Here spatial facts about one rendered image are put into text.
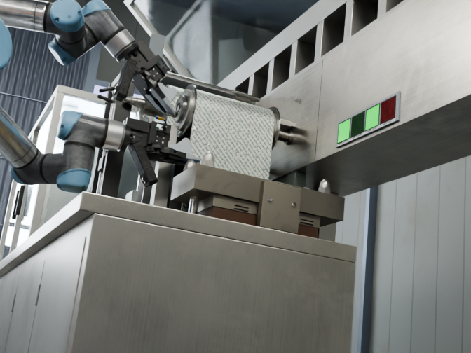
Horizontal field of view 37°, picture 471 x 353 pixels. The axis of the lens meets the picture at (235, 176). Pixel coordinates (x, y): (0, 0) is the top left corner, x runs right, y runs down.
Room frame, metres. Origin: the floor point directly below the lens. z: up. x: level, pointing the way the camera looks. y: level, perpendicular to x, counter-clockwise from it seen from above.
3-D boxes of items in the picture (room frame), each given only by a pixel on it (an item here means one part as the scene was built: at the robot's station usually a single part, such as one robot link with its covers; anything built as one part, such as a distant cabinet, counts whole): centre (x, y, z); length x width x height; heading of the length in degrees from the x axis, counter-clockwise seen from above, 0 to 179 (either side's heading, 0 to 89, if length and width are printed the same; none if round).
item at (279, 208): (1.59, -0.11, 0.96); 0.10 x 0.03 x 0.11; 113
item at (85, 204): (2.65, 0.49, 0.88); 2.52 x 0.66 x 0.04; 23
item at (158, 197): (1.79, 0.21, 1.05); 0.06 x 0.05 x 0.31; 113
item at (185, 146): (1.70, 0.13, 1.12); 0.09 x 0.03 x 0.06; 112
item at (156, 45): (2.29, 0.34, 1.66); 0.07 x 0.07 x 0.10; 7
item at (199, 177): (1.67, -0.06, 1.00); 0.40 x 0.16 x 0.06; 113
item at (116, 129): (1.64, 0.31, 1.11); 0.08 x 0.05 x 0.08; 23
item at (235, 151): (1.76, 0.02, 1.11); 0.23 x 0.01 x 0.18; 113
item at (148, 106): (1.99, 0.27, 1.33); 0.06 x 0.06 x 0.06; 23
